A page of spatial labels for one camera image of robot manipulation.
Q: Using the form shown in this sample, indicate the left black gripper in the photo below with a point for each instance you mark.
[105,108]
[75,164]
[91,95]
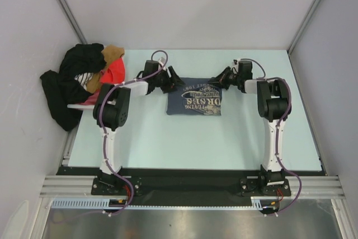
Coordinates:
[174,81]

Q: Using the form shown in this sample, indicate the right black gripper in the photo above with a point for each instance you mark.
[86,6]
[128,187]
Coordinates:
[221,80]

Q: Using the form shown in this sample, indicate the blue graphic tank top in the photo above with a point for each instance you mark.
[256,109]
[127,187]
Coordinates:
[195,97]

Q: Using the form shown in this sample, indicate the pink tank top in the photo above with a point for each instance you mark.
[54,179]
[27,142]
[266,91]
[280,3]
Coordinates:
[91,100]

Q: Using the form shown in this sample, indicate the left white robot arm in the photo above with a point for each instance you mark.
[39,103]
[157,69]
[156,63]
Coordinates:
[111,112]

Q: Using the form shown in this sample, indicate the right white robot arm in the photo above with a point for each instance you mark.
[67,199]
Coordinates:
[273,106]

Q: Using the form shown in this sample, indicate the red tank top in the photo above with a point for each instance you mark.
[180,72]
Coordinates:
[114,73]

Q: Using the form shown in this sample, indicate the brown tank top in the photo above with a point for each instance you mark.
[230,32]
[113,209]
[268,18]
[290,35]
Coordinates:
[110,53]

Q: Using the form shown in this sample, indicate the striped tank top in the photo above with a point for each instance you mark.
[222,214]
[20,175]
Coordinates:
[83,79]

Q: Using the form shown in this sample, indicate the black tank top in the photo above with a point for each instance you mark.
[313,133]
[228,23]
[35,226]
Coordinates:
[61,89]

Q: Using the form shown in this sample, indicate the white laundry basket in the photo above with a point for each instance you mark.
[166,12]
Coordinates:
[80,107]

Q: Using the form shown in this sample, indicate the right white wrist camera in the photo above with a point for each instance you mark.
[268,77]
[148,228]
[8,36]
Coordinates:
[234,67]

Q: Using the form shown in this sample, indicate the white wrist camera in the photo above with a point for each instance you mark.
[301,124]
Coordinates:
[234,67]
[162,61]

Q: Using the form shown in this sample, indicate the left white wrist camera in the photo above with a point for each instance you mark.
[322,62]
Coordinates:
[162,61]

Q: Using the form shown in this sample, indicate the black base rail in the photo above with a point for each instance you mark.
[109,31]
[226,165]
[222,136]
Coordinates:
[189,188]

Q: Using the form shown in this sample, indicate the right aluminium frame post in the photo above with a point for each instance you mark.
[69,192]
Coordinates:
[303,26]

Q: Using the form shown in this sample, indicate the aluminium frame post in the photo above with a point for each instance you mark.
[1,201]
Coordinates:
[65,7]
[303,26]

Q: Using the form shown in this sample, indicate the left aluminium frame post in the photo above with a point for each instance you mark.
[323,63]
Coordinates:
[65,7]

